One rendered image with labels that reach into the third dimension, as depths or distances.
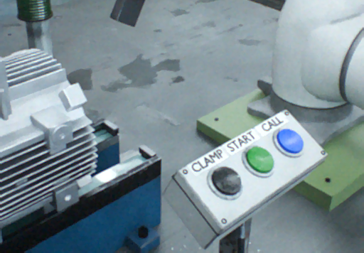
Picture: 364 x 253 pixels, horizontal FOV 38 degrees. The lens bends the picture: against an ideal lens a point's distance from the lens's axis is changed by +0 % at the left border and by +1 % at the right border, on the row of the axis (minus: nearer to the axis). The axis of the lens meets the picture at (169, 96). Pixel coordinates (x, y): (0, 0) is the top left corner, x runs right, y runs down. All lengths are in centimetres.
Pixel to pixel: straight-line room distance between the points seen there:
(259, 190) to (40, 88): 28
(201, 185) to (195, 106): 64
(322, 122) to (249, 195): 52
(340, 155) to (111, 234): 44
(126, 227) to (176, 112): 38
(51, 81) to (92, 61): 70
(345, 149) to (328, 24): 23
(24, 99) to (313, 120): 57
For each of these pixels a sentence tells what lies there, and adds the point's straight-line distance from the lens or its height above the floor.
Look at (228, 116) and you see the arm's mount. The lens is 106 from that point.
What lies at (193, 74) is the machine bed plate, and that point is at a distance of 126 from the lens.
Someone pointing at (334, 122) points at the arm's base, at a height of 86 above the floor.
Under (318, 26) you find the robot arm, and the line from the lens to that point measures 93.
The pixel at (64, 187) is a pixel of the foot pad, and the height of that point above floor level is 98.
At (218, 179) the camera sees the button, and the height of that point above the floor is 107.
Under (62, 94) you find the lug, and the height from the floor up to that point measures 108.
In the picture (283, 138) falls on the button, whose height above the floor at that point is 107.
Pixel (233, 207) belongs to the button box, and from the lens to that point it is 51.
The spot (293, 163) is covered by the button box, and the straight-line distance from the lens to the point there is 57.
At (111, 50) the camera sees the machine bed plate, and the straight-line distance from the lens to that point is 138.
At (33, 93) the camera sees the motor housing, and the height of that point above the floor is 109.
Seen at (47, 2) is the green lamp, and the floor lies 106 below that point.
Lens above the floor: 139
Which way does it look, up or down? 31 degrees down
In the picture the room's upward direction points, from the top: 1 degrees clockwise
